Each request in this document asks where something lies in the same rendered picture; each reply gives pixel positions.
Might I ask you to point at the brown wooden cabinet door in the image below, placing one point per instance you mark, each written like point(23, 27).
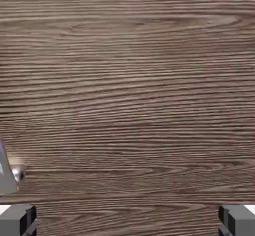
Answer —
point(127, 92)

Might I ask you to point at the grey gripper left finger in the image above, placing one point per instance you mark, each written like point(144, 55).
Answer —
point(14, 220)

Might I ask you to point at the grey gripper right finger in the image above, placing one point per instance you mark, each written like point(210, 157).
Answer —
point(239, 221)

